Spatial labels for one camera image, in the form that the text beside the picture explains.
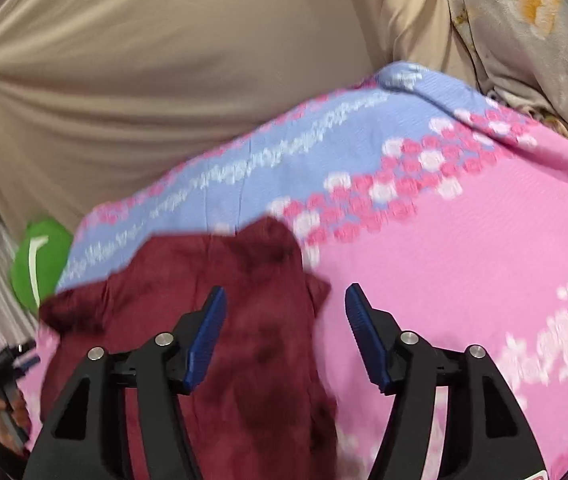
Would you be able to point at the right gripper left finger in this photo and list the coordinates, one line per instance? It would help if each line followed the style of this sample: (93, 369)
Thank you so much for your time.
(117, 404)

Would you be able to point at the maroon puffer jacket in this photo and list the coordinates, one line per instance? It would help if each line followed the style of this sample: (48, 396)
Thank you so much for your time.
(261, 412)

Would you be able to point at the person's left hand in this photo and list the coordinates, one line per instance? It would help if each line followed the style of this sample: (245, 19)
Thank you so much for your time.
(20, 416)

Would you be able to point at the green round cushion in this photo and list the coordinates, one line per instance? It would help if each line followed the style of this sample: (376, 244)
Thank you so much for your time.
(39, 261)

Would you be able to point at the pink and blue floral bedsheet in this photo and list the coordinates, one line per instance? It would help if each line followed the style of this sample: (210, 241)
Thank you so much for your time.
(449, 209)

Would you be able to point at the beige draped curtain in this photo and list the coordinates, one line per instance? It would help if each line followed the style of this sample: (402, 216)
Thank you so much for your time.
(99, 98)

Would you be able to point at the grey floral fabric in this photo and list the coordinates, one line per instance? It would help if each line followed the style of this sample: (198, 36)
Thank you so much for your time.
(520, 53)

